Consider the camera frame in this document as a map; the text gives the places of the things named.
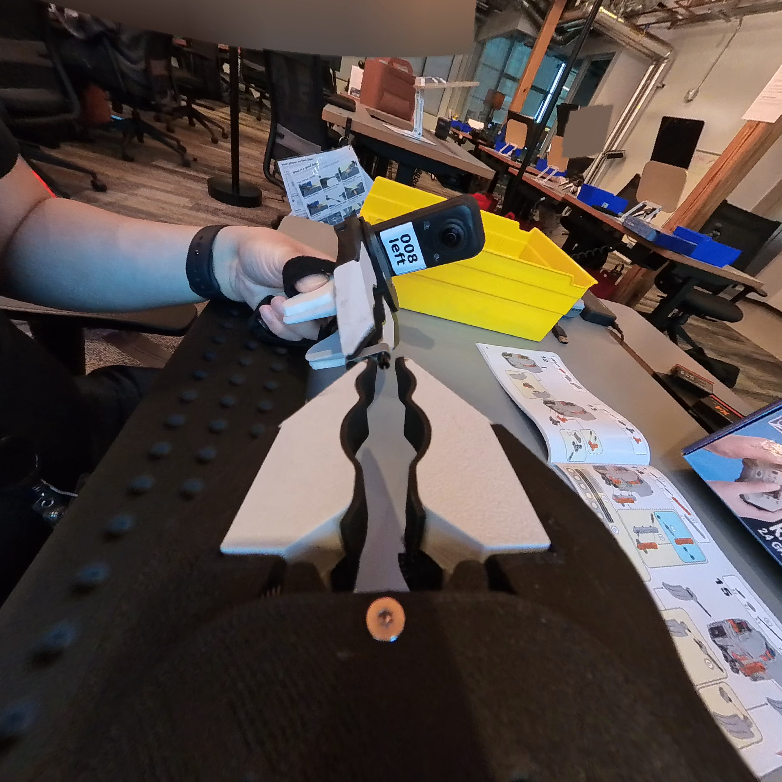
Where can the person's left hand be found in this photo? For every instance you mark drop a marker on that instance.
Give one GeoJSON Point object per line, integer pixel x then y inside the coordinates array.
{"type": "Point", "coordinates": [256, 262]}

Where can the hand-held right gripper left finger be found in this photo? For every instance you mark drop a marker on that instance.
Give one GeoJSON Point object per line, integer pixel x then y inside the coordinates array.
{"type": "Point", "coordinates": [293, 489]}

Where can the wooden far desk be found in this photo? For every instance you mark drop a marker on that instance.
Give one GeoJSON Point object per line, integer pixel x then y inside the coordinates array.
{"type": "Point", "coordinates": [391, 137]}

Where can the black studded panel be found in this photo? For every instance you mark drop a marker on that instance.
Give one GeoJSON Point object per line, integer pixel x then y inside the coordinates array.
{"type": "Point", "coordinates": [183, 427]}

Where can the black power adapter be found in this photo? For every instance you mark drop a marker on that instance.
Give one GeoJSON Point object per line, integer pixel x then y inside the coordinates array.
{"type": "Point", "coordinates": [602, 311]}

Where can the open instruction booklet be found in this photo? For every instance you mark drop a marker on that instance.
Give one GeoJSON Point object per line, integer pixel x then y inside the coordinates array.
{"type": "Point", "coordinates": [586, 397]}

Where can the yellow plastic bin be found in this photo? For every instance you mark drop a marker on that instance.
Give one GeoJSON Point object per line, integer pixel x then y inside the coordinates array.
{"type": "Point", "coordinates": [489, 287]}

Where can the blue plastic bin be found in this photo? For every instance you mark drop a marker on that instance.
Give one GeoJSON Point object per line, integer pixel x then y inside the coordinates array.
{"type": "Point", "coordinates": [602, 198]}
{"type": "Point", "coordinates": [708, 247]}

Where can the black floor stand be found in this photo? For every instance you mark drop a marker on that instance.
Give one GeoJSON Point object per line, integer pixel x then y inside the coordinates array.
{"type": "Point", "coordinates": [234, 122]}

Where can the long wooden desk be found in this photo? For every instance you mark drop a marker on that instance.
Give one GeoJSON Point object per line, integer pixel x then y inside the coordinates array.
{"type": "Point", "coordinates": [550, 186]}

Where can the orange strip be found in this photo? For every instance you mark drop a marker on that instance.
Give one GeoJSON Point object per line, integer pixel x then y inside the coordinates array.
{"type": "Point", "coordinates": [43, 177]}

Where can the beige chair back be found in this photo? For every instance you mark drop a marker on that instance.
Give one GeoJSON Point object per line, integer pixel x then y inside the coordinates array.
{"type": "Point", "coordinates": [663, 186]}

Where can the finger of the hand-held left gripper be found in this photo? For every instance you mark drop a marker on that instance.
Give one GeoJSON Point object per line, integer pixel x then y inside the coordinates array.
{"type": "Point", "coordinates": [357, 311]}
{"type": "Point", "coordinates": [392, 330]}

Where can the black display panel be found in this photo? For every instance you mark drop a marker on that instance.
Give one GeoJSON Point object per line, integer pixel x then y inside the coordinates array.
{"type": "Point", "coordinates": [678, 143]}

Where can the brown bag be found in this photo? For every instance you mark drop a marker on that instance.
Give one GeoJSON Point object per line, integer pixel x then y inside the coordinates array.
{"type": "Point", "coordinates": [385, 85]}

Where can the blue toy box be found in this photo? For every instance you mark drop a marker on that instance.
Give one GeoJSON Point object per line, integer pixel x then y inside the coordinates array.
{"type": "Point", "coordinates": [745, 464]}

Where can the person's black shirt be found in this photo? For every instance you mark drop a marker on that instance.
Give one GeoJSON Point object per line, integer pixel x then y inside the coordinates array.
{"type": "Point", "coordinates": [6, 146]}

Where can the white stand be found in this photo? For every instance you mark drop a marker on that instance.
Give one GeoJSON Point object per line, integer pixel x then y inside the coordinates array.
{"type": "Point", "coordinates": [421, 110]}

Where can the metal key clip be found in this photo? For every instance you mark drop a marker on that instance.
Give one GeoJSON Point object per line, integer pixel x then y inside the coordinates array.
{"type": "Point", "coordinates": [52, 501]}

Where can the laminated photo sheet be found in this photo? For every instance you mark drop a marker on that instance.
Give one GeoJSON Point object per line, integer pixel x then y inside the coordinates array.
{"type": "Point", "coordinates": [324, 183]}

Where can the white paper notice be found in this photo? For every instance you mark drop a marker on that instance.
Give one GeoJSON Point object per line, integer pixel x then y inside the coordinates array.
{"type": "Point", "coordinates": [763, 101]}

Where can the black mesh office chair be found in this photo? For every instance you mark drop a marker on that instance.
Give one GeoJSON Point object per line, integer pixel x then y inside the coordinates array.
{"type": "Point", "coordinates": [299, 110]}

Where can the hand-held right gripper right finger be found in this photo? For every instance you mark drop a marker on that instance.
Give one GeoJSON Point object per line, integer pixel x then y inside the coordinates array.
{"type": "Point", "coordinates": [470, 489]}

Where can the person's dark trousers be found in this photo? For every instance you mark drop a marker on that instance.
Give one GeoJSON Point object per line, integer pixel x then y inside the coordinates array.
{"type": "Point", "coordinates": [36, 427]}

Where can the grey side table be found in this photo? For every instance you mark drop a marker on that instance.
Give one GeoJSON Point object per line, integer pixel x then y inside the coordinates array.
{"type": "Point", "coordinates": [647, 342]}

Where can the black flat device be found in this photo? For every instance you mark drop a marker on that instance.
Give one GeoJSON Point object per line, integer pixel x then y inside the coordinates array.
{"type": "Point", "coordinates": [693, 377]}

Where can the black wristband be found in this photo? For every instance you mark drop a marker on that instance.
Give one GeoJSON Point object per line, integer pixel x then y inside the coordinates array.
{"type": "Point", "coordinates": [201, 262]}

